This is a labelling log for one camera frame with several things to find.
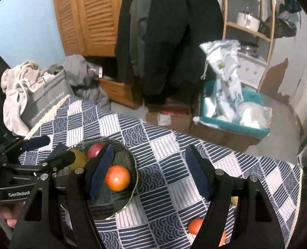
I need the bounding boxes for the wooden drawer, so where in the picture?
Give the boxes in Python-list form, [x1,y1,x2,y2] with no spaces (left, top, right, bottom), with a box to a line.
[99,78,142,109]

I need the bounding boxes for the round metal tin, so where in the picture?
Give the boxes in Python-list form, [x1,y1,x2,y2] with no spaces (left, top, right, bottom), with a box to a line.
[238,43,259,55]

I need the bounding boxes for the grey hanging bags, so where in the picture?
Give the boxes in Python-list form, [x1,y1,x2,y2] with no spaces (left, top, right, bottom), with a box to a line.
[274,13,298,38]

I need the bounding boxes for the grey tote bag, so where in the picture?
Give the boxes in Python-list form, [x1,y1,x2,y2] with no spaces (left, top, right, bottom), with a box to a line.
[21,70,75,129]

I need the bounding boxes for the white cooking pot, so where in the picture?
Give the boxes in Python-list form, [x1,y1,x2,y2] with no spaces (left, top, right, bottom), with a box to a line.
[237,6,262,30]

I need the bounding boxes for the small cardboard box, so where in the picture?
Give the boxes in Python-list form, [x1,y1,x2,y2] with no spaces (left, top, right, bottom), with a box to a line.
[146,104,193,134]

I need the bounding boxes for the dark pan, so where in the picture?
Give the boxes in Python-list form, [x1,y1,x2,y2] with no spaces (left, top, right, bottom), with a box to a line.
[261,16,273,34]

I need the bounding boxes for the black coat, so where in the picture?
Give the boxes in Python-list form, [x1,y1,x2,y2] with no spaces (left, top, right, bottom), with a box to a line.
[114,0,224,104]

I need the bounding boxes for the person's left hand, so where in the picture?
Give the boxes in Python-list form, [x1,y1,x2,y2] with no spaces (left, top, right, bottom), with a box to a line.
[0,202,24,229]

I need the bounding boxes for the ribbed glass bowl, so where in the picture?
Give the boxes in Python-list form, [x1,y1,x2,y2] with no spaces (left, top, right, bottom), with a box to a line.
[60,136,138,221]

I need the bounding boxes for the red apple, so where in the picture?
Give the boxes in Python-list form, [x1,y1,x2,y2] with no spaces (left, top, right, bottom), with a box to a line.
[87,143,106,159]

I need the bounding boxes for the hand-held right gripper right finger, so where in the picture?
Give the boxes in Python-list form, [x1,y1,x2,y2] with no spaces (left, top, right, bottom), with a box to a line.
[185,145,286,249]

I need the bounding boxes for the wooden louvered wardrobe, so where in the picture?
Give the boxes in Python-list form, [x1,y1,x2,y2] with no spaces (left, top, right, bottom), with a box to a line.
[52,0,123,57]

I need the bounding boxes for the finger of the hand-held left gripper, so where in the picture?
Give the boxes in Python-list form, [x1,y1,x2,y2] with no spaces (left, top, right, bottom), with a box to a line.
[41,143,75,173]
[0,135,51,165]

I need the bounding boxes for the wooden shelf rack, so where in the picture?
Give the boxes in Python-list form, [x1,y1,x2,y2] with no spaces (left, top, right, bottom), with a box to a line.
[222,0,277,94]

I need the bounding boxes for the grey jacket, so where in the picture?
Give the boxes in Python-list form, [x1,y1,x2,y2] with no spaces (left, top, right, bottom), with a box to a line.
[130,0,154,70]

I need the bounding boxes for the grey clothes pile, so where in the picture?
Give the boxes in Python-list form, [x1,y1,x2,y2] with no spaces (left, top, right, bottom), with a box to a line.
[48,55,110,109]

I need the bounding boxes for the white patterned bag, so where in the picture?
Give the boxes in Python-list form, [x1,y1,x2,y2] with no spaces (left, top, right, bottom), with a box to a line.
[199,39,245,120]

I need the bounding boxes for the teal plastic crate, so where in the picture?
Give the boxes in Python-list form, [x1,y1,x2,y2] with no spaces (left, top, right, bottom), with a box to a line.
[199,79,271,138]

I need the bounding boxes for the clear plastic bag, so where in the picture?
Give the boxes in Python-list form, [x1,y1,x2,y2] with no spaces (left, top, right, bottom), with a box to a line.
[234,102,273,129]

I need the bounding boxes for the blue white patterned tablecloth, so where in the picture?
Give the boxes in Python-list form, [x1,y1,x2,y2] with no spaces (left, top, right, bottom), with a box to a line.
[18,95,303,249]

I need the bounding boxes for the beige clothing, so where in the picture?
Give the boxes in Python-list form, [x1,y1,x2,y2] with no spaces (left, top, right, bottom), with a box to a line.
[1,61,56,135]

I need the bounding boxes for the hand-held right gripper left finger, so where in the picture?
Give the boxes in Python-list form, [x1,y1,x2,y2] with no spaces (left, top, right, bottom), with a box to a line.
[9,144,114,249]

